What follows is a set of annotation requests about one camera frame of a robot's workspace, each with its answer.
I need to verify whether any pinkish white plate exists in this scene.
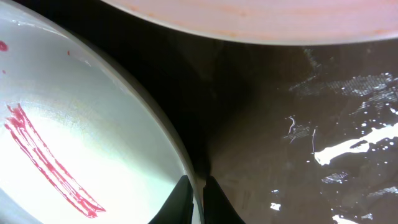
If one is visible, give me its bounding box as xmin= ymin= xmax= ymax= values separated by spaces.
xmin=103 ymin=0 xmax=397 ymax=45

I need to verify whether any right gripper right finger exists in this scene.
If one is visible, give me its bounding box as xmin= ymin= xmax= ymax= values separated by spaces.
xmin=203 ymin=176 xmax=245 ymax=224

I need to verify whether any pale green plate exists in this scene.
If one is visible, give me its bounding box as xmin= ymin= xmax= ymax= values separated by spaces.
xmin=1 ymin=1 xmax=193 ymax=223

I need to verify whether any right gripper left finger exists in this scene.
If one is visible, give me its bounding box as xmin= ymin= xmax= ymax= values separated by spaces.
xmin=149 ymin=175 xmax=193 ymax=224

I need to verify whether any large brown tray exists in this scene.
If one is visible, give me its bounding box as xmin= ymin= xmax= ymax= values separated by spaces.
xmin=21 ymin=0 xmax=397 ymax=223

